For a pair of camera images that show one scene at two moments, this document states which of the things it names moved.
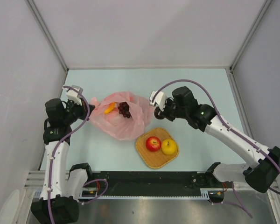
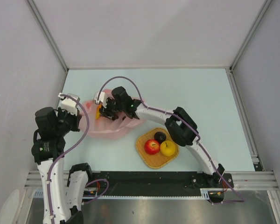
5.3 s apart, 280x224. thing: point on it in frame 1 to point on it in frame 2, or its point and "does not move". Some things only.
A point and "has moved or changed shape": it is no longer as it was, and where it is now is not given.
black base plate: x=153 y=183 does not move
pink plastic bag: x=123 y=115 has moved or changed shape
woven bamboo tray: x=157 y=147 does not move
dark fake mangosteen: x=158 y=114 has moved or changed shape
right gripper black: x=168 y=101 to x=106 y=112
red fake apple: x=153 y=143 has moved or changed shape
